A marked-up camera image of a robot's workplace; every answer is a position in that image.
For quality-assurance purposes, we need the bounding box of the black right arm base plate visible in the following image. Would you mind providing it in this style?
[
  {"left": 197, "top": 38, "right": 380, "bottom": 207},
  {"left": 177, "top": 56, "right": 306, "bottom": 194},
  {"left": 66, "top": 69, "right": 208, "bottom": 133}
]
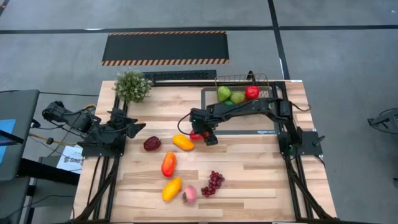
[{"left": 277, "top": 130, "right": 326, "bottom": 156}]

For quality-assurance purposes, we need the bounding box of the yellow plastic mango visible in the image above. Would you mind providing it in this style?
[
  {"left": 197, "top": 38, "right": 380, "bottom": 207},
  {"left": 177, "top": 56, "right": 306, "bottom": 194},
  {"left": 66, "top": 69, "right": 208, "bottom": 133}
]
[
  {"left": 161, "top": 176, "right": 183, "bottom": 202},
  {"left": 172, "top": 134, "right": 195, "bottom": 151}
]

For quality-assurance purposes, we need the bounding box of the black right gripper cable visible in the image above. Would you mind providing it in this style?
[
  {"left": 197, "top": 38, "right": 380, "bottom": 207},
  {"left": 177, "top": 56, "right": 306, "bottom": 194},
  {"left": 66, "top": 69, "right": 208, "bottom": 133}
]
[{"left": 177, "top": 111, "right": 195, "bottom": 136}]

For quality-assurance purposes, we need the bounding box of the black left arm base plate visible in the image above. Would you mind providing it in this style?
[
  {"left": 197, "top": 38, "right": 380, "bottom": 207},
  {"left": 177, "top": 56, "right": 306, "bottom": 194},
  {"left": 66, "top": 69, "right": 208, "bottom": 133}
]
[{"left": 76, "top": 133, "right": 125, "bottom": 158}]

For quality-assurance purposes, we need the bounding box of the small green potted plant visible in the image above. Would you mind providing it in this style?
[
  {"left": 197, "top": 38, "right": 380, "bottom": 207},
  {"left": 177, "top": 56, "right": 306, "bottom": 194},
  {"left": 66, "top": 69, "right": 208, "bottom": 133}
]
[{"left": 112, "top": 68, "right": 154, "bottom": 104}]

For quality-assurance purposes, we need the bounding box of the olive green plastic pear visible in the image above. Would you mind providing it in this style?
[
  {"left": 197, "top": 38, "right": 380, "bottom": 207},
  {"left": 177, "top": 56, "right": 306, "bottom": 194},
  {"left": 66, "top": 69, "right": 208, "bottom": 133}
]
[{"left": 230, "top": 90, "right": 246, "bottom": 105}]

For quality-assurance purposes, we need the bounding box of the bronze wire basket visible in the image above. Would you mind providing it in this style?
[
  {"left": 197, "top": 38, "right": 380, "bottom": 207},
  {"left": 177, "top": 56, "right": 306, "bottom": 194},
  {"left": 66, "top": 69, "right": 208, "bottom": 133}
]
[{"left": 214, "top": 73, "right": 274, "bottom": 108}]

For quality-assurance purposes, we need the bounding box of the dark red plastic grape bunch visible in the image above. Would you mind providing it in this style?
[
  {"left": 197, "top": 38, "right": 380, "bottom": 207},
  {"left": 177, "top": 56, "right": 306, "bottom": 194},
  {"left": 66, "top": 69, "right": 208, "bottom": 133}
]
[{"left": 200, "top": 170, "right": 226, "bottom": 198}]

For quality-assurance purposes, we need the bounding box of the dark red plastic fruit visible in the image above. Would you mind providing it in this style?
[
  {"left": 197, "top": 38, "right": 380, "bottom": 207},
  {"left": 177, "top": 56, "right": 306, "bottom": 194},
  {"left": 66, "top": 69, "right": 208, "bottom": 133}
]
[{"left": 143, "top": 136, "right": 162, "bottom": 152}]

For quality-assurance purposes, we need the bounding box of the orange red plastic mango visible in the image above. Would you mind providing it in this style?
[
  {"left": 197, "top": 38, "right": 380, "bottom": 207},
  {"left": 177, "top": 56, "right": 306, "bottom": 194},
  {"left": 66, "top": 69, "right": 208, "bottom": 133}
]
[{"left": 160, "top": 151, "right": 178, "bottom": 178}]

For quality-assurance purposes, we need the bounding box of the blue screen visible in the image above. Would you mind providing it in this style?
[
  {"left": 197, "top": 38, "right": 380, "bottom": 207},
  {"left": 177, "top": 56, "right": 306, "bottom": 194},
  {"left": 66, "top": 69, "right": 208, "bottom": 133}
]
[{"left": 0, "top": 118, "right": 17, "bottom": 166}]

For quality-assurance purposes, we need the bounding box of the black hazard-striped floor mat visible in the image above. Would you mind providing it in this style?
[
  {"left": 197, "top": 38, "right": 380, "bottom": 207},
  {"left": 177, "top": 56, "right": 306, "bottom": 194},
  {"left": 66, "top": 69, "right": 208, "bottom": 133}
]
[{"left": 101, "top": 30, "right": 230, "bottom": 67}]

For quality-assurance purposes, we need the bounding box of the black desk base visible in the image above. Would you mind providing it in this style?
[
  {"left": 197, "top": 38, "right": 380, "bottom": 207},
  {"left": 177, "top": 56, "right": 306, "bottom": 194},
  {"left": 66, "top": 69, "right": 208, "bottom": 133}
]
[{"left": 17, "top": 157, "right": 81, "bottom": 187}]

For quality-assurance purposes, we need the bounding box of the grey-bordered table mat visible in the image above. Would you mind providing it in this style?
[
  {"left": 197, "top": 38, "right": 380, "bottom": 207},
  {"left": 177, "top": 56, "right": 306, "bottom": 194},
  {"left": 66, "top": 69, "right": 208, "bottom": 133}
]
[{"left": 200, "top": 86, "right": 280, "bottom": 136}]

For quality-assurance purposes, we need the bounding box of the pink plastic peach with leaf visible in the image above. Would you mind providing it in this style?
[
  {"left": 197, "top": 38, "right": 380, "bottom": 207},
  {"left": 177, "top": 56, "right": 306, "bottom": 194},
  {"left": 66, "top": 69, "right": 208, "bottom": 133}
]
[{"left": 181, "top": 185, "right": 198, "bottom": 205}]

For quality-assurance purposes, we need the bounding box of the black perforated strip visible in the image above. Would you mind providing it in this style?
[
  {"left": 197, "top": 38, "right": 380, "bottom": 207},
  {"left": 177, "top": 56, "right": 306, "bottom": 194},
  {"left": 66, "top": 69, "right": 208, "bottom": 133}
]
[{"left": 142, "top": 70, "right": 218, "bottom": 82}]

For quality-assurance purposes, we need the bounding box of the black tripod base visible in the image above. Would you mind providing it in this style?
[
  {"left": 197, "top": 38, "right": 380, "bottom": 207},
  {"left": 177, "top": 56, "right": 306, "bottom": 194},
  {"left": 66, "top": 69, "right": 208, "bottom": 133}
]
[{"left": 368, "top": 108, "right": 398, "bottom": 135}]

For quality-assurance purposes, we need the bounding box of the black aluminium table frame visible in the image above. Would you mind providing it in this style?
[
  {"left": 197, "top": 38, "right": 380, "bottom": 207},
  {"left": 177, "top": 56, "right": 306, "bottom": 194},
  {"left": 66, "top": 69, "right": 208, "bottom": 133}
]
[{"left": 71, "top": 80, "right": 340, "bottom": 223}]

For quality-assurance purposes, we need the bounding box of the white printed paper sheet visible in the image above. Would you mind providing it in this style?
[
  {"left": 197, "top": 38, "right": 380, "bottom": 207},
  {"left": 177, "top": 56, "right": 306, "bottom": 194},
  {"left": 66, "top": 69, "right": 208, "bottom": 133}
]
[{"left": 56, "top": 144, "right": 84, "bottom": 175}]

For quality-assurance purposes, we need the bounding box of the yellow cable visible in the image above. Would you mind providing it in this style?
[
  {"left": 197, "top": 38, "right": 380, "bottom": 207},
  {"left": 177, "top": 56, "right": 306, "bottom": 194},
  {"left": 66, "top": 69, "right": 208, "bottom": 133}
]
[{"left": 29, "top": 133, "right": 78, "bottom": 147}]

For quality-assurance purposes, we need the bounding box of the grey desk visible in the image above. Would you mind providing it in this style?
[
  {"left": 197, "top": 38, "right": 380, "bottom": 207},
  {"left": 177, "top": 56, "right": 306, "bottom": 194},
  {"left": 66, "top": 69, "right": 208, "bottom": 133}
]
[{"left": 0, "top": 89, "right": 40, "bottom": 183}]

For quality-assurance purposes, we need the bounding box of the bright green plastic pear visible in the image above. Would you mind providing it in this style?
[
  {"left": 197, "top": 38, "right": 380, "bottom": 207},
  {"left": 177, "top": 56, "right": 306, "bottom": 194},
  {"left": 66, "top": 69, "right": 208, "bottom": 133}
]
[{"left": 217, "top": 85, "right": 233, "bottom": 103}]

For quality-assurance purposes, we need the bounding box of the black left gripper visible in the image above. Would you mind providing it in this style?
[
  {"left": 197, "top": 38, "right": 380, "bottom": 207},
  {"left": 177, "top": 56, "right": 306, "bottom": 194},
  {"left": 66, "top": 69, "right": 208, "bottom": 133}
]
[{"left": 99, "top": 116, "right": 146, "bottom": 144}]

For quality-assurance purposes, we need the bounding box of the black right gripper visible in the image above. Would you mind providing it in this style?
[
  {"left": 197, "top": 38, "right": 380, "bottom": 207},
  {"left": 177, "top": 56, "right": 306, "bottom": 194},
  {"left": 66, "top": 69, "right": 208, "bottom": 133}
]
[{"left": 190, "top": 107, "right": 223, "bottom": 146}]

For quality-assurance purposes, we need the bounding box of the red plastic apple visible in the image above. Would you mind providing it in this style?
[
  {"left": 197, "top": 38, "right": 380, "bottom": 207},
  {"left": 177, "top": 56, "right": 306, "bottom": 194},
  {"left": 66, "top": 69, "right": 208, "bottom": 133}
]
[{"left": 244, "top": 85, "right": 261, "bottom": 100}]

